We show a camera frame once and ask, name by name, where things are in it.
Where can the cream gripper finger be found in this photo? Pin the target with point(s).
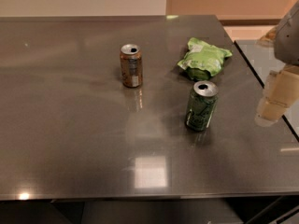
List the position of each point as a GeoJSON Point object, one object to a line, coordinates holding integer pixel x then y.
{"type": "Point", "coordinates": [280, 92]}

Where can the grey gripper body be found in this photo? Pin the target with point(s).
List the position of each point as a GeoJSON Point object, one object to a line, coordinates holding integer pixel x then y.
{"type": "Point", "coordinates": [288, 42]}

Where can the orange soda can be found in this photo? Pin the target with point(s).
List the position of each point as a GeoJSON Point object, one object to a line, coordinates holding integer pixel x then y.
{"type": "Point", "coordinates": [131, 65]}

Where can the green soda can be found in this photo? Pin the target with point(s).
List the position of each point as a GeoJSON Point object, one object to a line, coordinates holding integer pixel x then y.
{"type": "Point", "coordinates": [202, 101]}

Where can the green rice chip bag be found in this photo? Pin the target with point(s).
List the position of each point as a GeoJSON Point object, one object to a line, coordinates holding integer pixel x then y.
{"type": "Point", "coordinates": [203, 61]}

